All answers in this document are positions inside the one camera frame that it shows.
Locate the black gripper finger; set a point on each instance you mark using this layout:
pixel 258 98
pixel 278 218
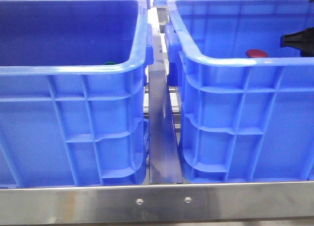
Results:
pixel 302 41

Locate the red push button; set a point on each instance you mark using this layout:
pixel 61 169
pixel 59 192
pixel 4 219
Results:
pixel 256 53

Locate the blue plastic bin right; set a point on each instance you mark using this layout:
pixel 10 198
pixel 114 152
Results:
pixel 242 119

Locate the blue plastic bin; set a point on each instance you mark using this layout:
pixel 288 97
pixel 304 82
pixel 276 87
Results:
pixel 242 119
pixel 66 119

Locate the steel divider bar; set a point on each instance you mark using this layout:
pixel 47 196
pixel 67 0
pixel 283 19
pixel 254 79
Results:
pixel 164 160

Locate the blue plastic bin left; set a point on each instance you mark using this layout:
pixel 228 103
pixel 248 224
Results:
pixel 66 119

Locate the steel front rail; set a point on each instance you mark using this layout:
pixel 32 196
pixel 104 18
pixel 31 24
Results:
pixel 157 203

